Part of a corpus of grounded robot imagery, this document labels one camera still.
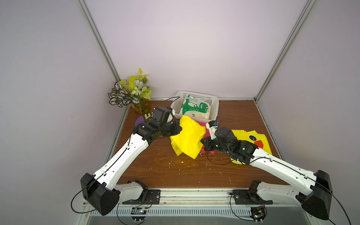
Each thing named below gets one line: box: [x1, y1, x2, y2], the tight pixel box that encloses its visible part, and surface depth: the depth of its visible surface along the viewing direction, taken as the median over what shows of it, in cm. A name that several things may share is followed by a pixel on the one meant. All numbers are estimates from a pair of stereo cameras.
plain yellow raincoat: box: [170, 115, 206, 160], surface depth 76 cm
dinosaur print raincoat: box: [181, 94, 211, 120], surface depth 108 cm
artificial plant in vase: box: [108, 67, 153, 115], surface depth 97 cm
